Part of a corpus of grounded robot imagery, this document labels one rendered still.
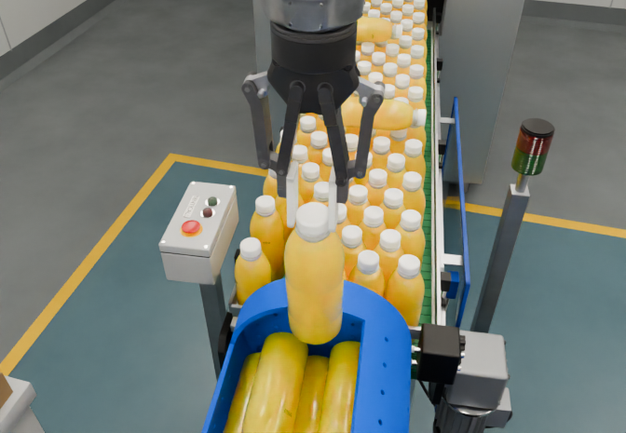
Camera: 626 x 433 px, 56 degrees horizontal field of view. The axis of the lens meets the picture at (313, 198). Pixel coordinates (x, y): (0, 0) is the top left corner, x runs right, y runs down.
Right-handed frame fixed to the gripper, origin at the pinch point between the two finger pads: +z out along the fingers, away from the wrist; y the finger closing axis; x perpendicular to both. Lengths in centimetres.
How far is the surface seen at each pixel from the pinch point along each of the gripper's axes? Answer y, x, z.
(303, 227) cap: -0.8, -1.5, 3.1
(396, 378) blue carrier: 11.8, -0.4, 30.3
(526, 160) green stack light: 35, 52, 28
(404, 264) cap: 12.5, 27.5, 36.5
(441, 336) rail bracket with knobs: 20, 21, 47
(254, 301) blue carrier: -10.2, 8.5, 28.7
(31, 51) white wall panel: -245, 296, 142
